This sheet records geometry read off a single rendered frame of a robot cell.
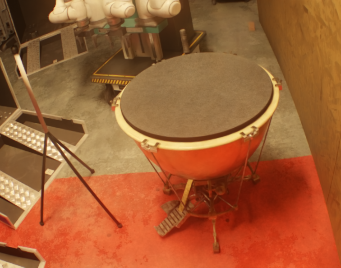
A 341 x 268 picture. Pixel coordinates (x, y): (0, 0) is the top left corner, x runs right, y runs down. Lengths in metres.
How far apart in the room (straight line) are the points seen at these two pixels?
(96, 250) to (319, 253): 1.24
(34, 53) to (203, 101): 3.51
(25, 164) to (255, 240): 1.82
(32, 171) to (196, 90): 1.60
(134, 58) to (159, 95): 1.53
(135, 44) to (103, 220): 1.50
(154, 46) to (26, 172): 1.41
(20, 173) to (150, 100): 1.54
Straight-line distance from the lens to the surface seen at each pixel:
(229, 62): 1.72
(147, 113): 1.45
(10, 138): 3.05
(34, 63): 4.53
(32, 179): 2.69
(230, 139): 1.30
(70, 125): 2.93
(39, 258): 2.13
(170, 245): 1.97
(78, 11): 2.50
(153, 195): 2.23
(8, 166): 2.94
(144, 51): 3.00
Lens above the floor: 1.62
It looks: 37 degrees down
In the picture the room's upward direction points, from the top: 12 degrees counter-clockwise
